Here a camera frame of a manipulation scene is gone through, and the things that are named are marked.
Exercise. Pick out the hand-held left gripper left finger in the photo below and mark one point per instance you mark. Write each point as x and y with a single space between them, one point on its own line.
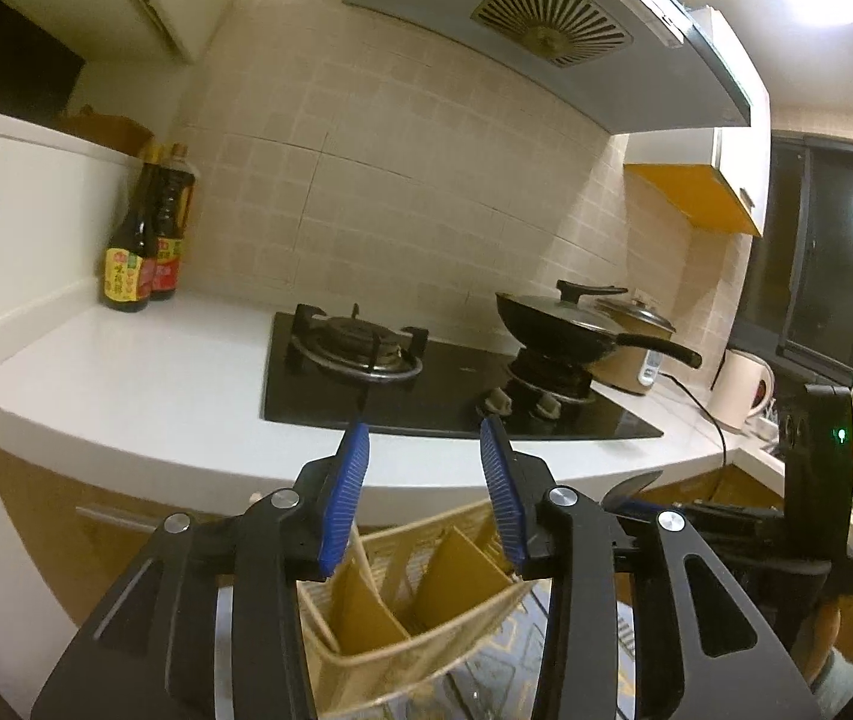
344 495

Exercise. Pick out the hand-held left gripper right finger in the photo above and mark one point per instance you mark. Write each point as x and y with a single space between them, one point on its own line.
505 499

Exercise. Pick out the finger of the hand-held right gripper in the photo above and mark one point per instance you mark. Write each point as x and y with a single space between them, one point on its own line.
632 489

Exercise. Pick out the beige plastic utensil basket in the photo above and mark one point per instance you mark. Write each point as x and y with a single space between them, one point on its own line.
396 615

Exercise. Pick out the person's right forearm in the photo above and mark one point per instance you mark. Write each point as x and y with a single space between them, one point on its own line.
824 634

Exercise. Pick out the white electric kettle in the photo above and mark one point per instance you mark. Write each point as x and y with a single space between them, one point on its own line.
740 390

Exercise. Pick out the beige rice cooker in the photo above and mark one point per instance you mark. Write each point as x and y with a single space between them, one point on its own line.
640 360

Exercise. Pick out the black gas stove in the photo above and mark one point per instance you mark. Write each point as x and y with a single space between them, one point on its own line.
426 382

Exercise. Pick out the patterned mat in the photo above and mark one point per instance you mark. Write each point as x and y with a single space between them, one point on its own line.
501 660

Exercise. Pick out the black wok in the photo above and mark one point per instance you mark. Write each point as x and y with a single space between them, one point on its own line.
569 337

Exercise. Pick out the dark window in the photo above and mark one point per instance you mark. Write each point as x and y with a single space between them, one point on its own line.
809 262

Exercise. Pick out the wooden base cabinet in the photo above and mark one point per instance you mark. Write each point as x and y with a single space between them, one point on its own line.
96 540

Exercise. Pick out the dark sauce bottle red label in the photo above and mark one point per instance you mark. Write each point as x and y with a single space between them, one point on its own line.
169 240

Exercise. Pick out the dark sauce bottle yellow label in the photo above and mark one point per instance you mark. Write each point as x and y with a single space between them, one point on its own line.
128 270

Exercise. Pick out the cardboard box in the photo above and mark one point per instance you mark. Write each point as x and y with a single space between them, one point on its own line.
107 131

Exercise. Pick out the grey range hood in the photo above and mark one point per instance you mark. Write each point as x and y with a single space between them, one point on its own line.
546 22

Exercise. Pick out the white and yellow wall cabinet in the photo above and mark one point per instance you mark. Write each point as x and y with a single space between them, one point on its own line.
719 180

